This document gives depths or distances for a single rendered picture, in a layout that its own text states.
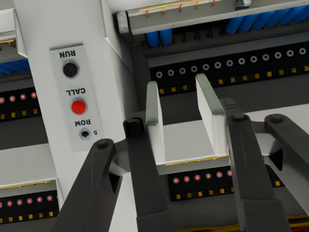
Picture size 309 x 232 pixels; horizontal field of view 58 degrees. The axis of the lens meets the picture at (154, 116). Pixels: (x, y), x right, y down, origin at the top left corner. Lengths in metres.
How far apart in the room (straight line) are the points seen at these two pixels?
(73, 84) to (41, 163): 0.11
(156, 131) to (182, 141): 0.18
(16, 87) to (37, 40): 0.22
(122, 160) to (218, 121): 0.06
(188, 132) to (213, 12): 0.15
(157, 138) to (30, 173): 0.25
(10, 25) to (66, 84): 0.11
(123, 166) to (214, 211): 0.47
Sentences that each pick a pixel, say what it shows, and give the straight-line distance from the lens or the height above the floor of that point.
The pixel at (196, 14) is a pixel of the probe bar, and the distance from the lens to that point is 0.37.
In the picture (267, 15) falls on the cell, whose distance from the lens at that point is 0.43.
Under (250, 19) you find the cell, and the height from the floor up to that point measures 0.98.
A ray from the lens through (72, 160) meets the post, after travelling 0.36.
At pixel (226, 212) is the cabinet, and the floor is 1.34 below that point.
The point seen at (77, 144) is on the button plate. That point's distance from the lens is 0.35.
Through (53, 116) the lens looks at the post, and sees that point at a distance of 0.35.
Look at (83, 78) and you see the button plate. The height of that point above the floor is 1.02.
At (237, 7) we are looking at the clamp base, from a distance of 0.36.
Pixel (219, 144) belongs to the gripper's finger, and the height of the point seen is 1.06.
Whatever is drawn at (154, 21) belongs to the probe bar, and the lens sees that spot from 0.37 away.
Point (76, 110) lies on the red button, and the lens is 0.33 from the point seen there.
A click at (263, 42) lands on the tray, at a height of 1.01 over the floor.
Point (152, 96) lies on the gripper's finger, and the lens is 0.19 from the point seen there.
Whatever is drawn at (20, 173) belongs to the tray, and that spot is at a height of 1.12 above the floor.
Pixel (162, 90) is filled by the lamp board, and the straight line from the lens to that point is 0.49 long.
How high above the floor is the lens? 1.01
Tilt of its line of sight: 12 degrees up
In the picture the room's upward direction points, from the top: 171 degrees clockwise
